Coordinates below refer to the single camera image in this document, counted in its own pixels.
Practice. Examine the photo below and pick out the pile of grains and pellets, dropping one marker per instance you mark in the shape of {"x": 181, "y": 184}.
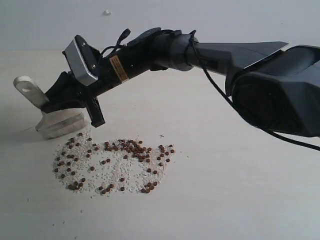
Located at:
{"x": 102, "y": 168}

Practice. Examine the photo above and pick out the small white wall hook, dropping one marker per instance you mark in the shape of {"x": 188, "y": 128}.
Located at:
{"x": 107, "y": 13}

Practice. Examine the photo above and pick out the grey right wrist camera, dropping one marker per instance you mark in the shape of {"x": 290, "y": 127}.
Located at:
{"x": 81, "y": 60}

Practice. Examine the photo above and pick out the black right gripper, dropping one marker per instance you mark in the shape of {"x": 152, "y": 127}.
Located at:
{"x": 67, "y": 92}

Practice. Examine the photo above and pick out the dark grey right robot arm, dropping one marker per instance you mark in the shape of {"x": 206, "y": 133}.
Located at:
{"x": 272, "y": 86}

